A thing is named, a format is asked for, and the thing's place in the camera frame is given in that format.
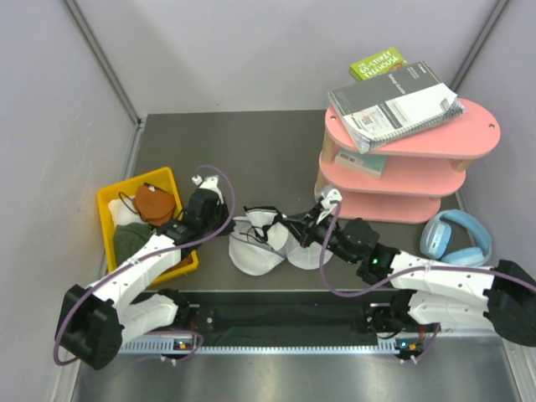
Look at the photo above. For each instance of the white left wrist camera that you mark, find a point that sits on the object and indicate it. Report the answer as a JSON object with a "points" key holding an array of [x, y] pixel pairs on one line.
{"points": [[210, 183]]}

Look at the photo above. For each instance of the green treehouse book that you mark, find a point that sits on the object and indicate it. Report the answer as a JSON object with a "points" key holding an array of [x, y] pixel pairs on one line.
{"points": [[377, 64]]}

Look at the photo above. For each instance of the white garment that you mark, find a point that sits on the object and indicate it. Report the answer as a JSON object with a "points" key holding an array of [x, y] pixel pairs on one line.
{"points": [[123, 212]]}

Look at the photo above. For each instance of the green garment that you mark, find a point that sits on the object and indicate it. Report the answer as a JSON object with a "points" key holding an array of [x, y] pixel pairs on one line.
{"points": [[129, 239]]}

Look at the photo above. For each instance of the white bra with black straps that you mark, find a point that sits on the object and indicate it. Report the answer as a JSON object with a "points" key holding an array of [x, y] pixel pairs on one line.
{"points": [[266, 222]]}

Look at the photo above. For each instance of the teal paperback book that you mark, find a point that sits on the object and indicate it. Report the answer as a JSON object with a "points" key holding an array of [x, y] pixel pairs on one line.
{"points": [[369, 164]]}

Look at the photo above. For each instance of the grey spiral-bound manual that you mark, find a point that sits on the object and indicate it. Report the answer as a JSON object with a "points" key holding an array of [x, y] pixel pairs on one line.
{"points": [[394, 105]]}

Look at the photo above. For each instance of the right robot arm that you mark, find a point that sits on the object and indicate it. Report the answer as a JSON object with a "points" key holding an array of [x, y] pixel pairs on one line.
{"points": [[500, 297]]}

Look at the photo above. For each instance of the orange bra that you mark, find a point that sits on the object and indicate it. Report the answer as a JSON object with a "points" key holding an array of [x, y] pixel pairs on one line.
{"points": [[154, 205]]}

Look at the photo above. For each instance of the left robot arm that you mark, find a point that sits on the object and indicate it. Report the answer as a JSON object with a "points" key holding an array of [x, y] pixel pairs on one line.
{"points": [[97, 320]]}

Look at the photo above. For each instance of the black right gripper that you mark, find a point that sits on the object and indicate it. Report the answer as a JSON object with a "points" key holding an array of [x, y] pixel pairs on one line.
{"points": [[304, 229]]}

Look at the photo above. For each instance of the yellow plastic bin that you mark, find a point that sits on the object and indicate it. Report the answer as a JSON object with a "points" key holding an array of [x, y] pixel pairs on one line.
{"points": [[162, 178]]}

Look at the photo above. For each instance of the pink three-tier shelf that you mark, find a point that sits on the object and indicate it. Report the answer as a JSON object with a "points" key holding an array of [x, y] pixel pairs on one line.
{"points": [[420, 170]]}

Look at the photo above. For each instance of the light blue headphones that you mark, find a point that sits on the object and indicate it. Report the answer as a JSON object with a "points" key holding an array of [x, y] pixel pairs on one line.
{"points": [[442, 232]]}

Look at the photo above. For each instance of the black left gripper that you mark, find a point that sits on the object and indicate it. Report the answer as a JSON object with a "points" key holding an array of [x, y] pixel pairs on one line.
{"points": [[223, 210]]}

